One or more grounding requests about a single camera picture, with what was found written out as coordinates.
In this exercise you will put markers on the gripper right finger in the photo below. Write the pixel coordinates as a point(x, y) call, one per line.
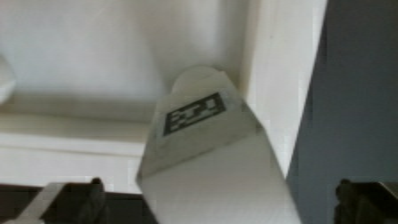
point(366, 203)

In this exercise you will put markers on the white square table top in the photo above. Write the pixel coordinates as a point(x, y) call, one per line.
point(92, 55)

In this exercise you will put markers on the white table leg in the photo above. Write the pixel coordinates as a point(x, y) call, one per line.
point(210, 177)

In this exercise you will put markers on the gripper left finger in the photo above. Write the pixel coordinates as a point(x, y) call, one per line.
point(69, 203)

